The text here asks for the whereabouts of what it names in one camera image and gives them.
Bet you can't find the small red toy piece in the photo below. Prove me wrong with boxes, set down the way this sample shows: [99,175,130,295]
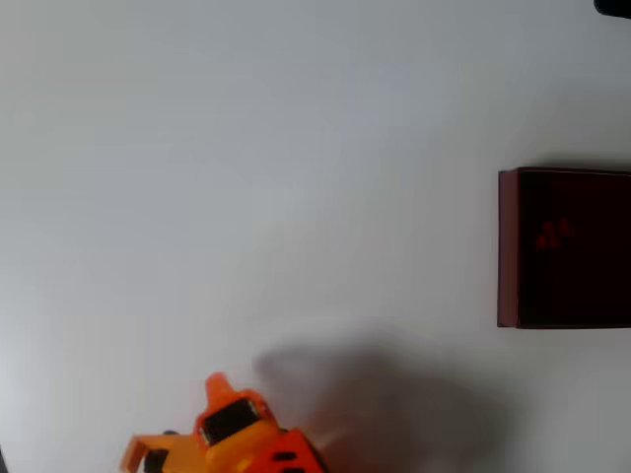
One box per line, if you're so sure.
[534,218,576,251]

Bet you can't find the dark red open box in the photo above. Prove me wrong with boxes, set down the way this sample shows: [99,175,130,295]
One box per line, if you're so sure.
[496,167,631,330]

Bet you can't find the black object at table corner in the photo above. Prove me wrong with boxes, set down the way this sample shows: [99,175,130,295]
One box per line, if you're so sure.
[594,0,631,20]

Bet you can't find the light orange camera mount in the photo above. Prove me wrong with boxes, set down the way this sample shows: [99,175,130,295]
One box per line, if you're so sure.
[120,431,211,473]

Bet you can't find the small black camera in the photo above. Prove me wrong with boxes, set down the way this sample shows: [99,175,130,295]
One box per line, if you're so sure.
[144,447,170,473]

